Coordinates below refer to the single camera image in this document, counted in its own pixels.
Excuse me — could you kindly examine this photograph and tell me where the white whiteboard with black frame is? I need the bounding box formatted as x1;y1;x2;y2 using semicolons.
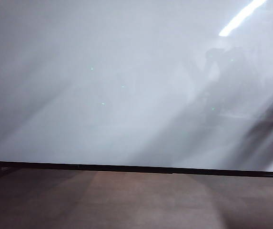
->
0;0;273;178

